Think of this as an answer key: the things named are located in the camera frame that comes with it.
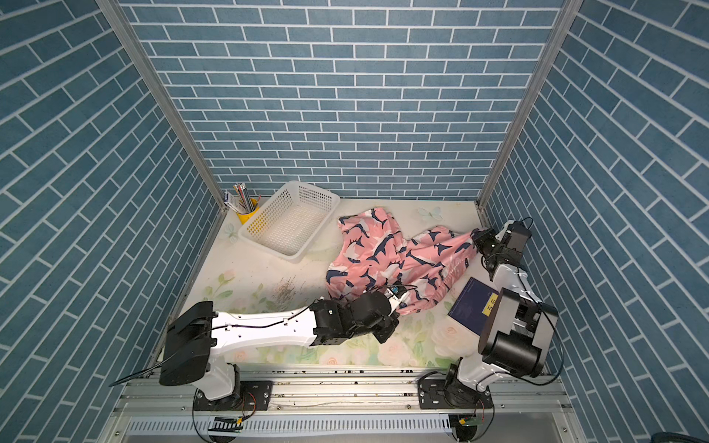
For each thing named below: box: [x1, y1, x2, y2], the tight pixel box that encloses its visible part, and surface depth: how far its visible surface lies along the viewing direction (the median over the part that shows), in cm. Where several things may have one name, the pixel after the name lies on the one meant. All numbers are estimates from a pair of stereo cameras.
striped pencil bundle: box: [232, 182, 258, 215], surface depth 107 cm
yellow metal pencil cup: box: [236, 205, 261, 226], surface depth 106 cm
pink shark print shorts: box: [325, 207, 479, 316], surface depth 98 cm
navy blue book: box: [447, 276, 500, 336], surface depth 93 cm
